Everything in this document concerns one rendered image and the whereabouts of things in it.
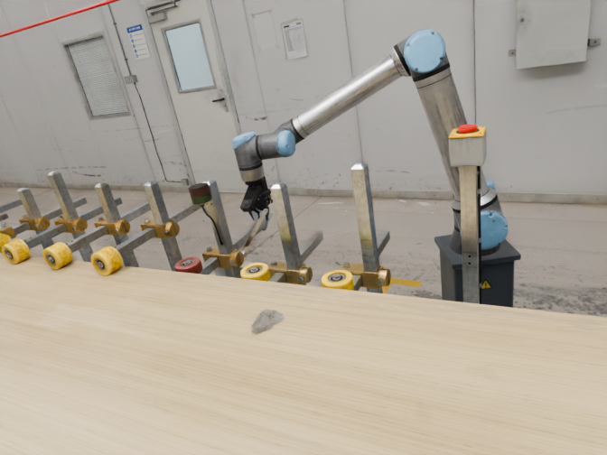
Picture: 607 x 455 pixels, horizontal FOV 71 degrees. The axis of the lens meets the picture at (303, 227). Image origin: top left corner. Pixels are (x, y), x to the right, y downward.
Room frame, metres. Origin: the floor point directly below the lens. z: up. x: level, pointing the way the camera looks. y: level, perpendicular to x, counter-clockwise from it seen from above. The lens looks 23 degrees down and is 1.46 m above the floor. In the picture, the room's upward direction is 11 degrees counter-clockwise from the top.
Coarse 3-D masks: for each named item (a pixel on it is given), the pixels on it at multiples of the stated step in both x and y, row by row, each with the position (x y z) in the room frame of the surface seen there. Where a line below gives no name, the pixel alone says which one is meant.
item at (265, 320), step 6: (264, 312) 0.83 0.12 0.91; (270, 312) 0.84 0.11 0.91; (276, 312) 0.82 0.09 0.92; (258, 318) 0.81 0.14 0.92; (264, 318) 0.81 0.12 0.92; (270, 318) 0.81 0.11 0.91; (276, 318) 0.81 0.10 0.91; (282, 318) 0.81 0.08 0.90; (252, 324) 0.80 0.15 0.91; (258, 324) 0.79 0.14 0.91; (264, 324) 0.80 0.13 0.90; (270, 324) 0.79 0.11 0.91; (252, 330) 0.78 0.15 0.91; (258, 330) 0.78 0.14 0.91; (264, 330) 0.78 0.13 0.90
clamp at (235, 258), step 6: (204, 252) 1.33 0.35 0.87; (210, 252) 1.32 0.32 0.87; (216, 252) 1.31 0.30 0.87; (234, 252) 1.28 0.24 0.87; (240, 252) 1.29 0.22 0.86; (204, 258) 1.32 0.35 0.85; (222, 258) 1.28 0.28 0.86; (228, 258) 1.27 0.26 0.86; (234, 258) 1.26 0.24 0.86; (240, 258) 1.28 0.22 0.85; (222, 264) 1.28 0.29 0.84; (228, 264) 1.27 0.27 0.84; (234, 264) 1.26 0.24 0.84; (240, 264) 1.27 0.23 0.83
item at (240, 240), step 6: (252, 228) 1.48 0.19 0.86; (258, 228) 1.51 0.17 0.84; (240, 234) 1.45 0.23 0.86; (246, 234) 1.44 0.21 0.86; (234, 240) 1.41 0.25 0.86; (240, 240) 1.41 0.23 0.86; (246, 240) 1.43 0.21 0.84; (234, 246) 1.37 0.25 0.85; (240, 246) 1.40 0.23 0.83; (210, 258) 1.29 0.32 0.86; (216, 258) 1.28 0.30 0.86; (204, 264) 1.26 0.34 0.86; (210, 264) 1.26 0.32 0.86; (216, 264) 1.28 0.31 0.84; (204, 270) 1.23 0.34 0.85; (210, 270) 1.25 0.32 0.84
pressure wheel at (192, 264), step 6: (186, 258) 1.22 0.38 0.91; (192, 258) 1.22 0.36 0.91; (198, 258) 1.21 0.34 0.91; (180, 264) 1.20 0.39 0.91; (186, 264) 1.19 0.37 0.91; (192, 264) 1.18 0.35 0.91; (198, 264) 1.18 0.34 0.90; (180, 270) 1.16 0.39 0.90; (186, 270) 1.15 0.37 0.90; (192, 270) 1.16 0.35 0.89; (198, 270) 1.17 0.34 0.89
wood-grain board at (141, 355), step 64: (0, 256) 1.59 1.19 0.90; (0, 320) 1.06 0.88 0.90; (64, 320) 0.99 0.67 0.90; (128, 320) 0.93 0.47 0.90; (192, 320) 0.87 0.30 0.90; (320, 320) 0.78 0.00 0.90; (384, 320) 0.74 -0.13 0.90; (448, 320) 0.70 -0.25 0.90; (512, 320) 0.66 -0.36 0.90; (576, 320) 0.63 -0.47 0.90; (0, 384) 0.77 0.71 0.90; (64, 384) 0.73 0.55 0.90; (128, 384) 0.69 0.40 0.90; (192, 384) 0.65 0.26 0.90; (256, 384) 0.62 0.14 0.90; (320, 384) 0.59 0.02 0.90; (384, 384) 0.56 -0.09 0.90; (448, 384) 0.54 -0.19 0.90; (512, 384) 0.51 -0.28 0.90; (576, 384) 0.49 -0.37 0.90; (0, 448) 0.58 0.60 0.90; (64, 448) 0.56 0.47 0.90; (128, 448) 0.53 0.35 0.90; (192, 448) 0.51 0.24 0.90; (256, 448) 0.48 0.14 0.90; (320, 448) 0.46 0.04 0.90; (384, 448) 0.44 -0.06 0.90; (448, 448) 0.42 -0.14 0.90; (512, 448) 0.41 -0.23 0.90; (576, 448) 0.39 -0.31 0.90
